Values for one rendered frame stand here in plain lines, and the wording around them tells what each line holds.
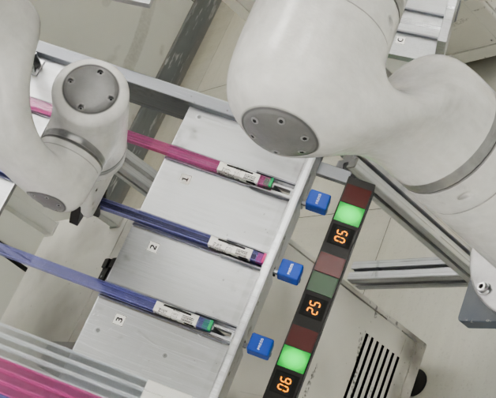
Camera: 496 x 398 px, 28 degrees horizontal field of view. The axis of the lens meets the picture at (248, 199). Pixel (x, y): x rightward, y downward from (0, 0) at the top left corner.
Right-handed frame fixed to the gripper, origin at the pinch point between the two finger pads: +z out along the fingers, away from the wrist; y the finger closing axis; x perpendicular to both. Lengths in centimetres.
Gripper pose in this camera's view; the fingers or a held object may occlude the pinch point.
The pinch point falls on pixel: (92, 199)
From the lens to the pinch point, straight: 137.4
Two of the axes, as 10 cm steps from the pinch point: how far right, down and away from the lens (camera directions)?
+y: -3.6, 8.4, -4.0
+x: 9.2, 3.9, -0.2
